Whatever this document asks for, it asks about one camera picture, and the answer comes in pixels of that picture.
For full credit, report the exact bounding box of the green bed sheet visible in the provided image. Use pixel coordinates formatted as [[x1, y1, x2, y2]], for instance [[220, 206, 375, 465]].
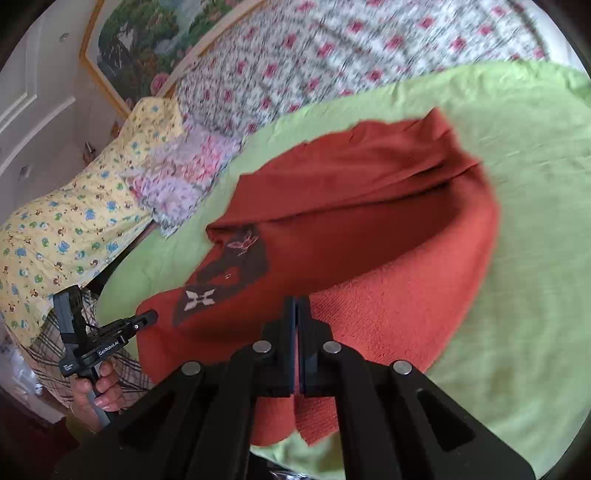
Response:
[[97, 60, 591, 480]]

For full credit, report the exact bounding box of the gold framed landscape painting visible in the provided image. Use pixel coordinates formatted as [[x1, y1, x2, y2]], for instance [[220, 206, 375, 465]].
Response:
[[79, 0, 273, 119]]

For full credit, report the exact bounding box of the white wardrobe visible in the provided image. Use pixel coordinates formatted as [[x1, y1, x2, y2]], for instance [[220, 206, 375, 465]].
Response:
[[0, 0, 132, 229]]

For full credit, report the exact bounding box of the purple floral ruffled pillow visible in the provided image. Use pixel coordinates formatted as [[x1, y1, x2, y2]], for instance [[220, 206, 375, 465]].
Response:
[[121, 122, 244, 239]]

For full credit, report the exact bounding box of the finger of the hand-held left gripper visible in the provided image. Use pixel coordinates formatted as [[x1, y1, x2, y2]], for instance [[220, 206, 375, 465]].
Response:
[[91, 310, 159, 343]]

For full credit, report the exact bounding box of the plaid cloth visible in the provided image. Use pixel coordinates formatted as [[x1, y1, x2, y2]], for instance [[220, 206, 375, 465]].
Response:
[[25, 291, 156, 411]]

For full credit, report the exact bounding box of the pink floral duvet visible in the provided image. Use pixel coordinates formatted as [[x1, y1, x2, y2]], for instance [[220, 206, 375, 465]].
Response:
[[173, 0, 555, 139]]

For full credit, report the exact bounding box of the person's left hand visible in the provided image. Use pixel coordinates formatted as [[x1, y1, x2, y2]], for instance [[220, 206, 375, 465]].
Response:
[[73, 361, 124, 433]]

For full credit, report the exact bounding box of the red knitted sweater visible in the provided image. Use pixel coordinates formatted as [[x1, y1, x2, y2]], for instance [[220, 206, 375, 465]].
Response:
[[136, 107, 502, 448]]

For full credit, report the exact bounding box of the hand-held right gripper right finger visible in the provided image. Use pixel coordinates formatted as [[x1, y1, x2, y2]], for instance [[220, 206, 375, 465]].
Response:
[[298, 296, 533, 480]]

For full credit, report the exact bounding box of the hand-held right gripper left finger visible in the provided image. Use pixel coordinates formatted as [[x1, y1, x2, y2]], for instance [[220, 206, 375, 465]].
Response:
[[54, 296, 297, 480]]

